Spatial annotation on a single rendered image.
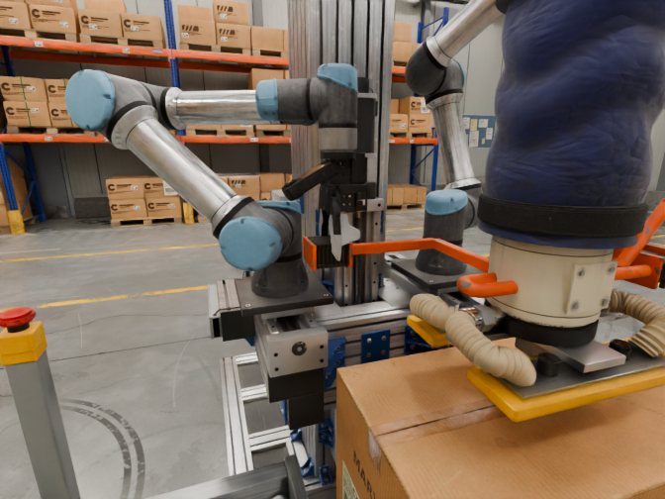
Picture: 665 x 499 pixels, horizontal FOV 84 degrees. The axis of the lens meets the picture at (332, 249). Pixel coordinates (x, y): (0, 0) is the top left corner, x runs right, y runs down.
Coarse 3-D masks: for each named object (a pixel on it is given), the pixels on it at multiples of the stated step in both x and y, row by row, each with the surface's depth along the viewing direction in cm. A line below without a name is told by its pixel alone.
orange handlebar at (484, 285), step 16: (400, 240) 82; (416, 240) 82; (432, 240) 83; (464, 256) 72; (480, 256) 69; (624, 272) 63; (640, 272) 64; (464, 288) 56; (480, 288) 55; (496, 288) 55; (512, 288) 56
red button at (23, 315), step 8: (8, 312) 82; (16, 312) 82; (24, 312) 82; (32, 312) 83; (0, 320) 79; (8, 320) 79; (16, 320) 79; (24, 320) 80; (8, 328) 80; (16, 328) 81; (24, 328) 82
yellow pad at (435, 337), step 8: (464, 304) 70; (408, 320) 72; (416, 320) 70; (416, 328) 69; (424, 328) 67; (432, 328) 67; (424, 336) 67; (432, 336) 65; (440, 336) 65; (432, 344) 64; (440, 344) 64; (448, 344) 65
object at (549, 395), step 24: (552, 360) 52; (648, 360) 56; (480, 384) 52; (504, 384) 51; (552, 384) 51; (576, 384) 51; (600, 384) 51; (624, 384) 52; (648, 384) 53; (504, 408) 48; (528, 408) 47; (552, 408) 48
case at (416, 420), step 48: (336, 384) 78; (384, 384) 72; (432, 384) 72; (336, 432) 81; (384, 432) 60; (432, 432) 60; (480, 432) 60; (528, 432) 60; (576, 432) 60; (624, 432) 60; (336, 480) 85; (384, 480) 57; (432, 480) 51; (480, 480) 51; (528, 480) 51; (576, 480) 51; (624, 480) 51
